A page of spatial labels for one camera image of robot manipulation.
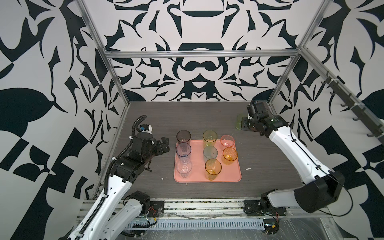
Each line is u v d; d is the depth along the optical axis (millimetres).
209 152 875
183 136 873
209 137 857
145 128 634
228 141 964
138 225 728
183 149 870
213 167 754
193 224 649
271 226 711
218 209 759
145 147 532
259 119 583
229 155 892
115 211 448
